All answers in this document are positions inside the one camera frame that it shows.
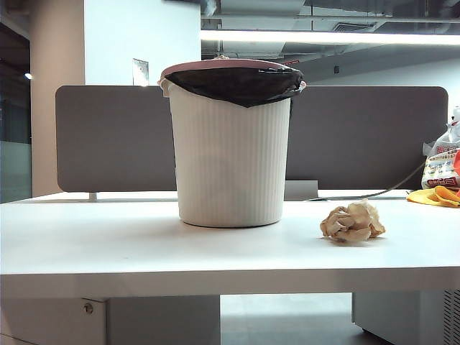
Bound large brown paper ball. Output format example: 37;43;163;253
319;201;386;245

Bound white ribbed trash can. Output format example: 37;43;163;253
165;80;292;229

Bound black trash bag liner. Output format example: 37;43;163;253
165;68;303;109

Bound grey desk divider panel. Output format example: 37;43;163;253
55;85;449;194

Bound long ceiling light strip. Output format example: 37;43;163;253
200;30;460;47

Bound white drawer cabinet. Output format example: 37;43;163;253
0;296;221;345

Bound ceiling air vent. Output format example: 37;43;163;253
333;22;375;33

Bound yellow cloth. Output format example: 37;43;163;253
405;185;460;209

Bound printed clear plastic bag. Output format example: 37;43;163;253
420;106;460;191

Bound white cabinet with vent grille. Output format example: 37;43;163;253
351;290;460;345

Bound metal wall plate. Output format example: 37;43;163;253
132;58;150;88

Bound grey cable on desk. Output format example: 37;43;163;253
305;161;428;202

